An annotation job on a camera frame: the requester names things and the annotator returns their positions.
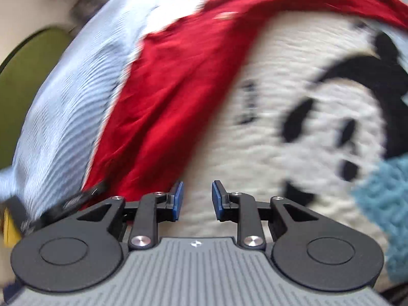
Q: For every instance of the dark blurred object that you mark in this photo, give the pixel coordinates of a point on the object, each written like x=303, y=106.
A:
x=85, y=6

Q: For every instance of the red shirt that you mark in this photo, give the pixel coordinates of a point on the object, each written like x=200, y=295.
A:
x=178, y=102

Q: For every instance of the yellow object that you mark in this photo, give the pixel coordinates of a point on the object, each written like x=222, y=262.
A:
x=10, y=228

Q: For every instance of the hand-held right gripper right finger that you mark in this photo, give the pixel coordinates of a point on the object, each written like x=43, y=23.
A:
x=218, y=202

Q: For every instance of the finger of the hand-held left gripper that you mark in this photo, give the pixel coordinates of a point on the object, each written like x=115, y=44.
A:
x=76, y=200

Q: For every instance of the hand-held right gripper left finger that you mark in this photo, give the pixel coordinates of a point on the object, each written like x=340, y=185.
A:
x=178, y=202

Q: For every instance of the white printed blanket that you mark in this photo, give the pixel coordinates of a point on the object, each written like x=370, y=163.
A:
x=271, y=118

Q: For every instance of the light blue striped garment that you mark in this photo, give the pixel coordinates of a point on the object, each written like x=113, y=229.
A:
x=73, y=102

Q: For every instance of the green headboard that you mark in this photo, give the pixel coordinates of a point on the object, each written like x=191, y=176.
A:
x=25, y=86

